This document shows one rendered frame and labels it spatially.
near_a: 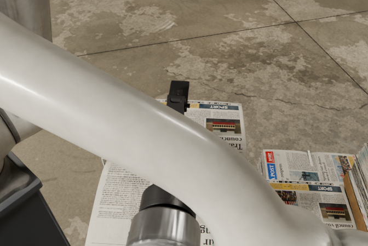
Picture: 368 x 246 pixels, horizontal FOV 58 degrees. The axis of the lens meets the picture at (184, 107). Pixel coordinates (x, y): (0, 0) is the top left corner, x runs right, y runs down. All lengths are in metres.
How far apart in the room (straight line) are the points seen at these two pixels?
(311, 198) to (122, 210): 0.59
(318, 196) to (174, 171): 0.86
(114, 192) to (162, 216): 0.26
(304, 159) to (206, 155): 1.22
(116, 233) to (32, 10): 0.39
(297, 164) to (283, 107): 1.14
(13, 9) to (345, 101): 2.42
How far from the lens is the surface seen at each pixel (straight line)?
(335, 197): 1.08
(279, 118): 2.42
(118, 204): 0.64
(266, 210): 0.25
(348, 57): 3.18
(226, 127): 0.74
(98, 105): 0.23
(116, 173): 0.67
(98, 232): 0.63
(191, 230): 0.41
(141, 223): 0.41
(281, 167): 1.38
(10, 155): 0.96
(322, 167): 1.43
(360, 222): 1.02
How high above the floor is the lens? 1.68
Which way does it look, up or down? 45 degrees down
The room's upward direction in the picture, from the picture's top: straight up
